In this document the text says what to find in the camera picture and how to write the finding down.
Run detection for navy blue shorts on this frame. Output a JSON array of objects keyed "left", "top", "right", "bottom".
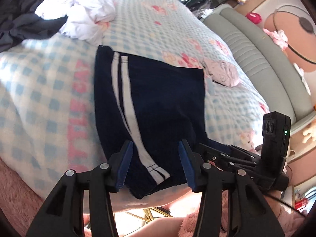
[{"left": 94, "top": 45, "right": 208, "bottom": 199}]

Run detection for black clothes pile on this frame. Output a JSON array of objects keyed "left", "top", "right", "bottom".
[{"left": 1, "top": 0, "right": 68, "bottom": 52}]

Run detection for grey padded headboard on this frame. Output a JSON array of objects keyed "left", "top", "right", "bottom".
[{"left": 203, "top": 5, "right": 315, "bottom": 134}]

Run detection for blue checkered bed cover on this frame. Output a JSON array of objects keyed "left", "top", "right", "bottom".
[{"left": 1, "top": 0, "right": 269, "bottom": 198}]

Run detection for white bow plush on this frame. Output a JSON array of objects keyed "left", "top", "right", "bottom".
[{"left": 293, "top": 63, "right": 311, "bottom": 95}]

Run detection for pink folded garment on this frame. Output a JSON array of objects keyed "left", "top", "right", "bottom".
[{"left": 201, "top": 58, "right": 240, "bottom": 88}]

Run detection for pink plush toy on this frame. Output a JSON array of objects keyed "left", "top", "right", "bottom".
[{"left": 262, "top": 28, "right": 288, "bottom": 51}]

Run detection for red plush toy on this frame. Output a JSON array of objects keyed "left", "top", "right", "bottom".
[{"left": 246, "top": 12, "right": 262, "bottom": 25}]

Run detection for white garment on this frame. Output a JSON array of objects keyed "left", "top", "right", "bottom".
[{"left": 35, "top": 0, "right": 116, "bottom": 46}]

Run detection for black cable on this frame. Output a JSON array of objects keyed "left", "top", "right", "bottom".
[{"left": 265, "top": 193, "right": 307, "bottom": 218}]

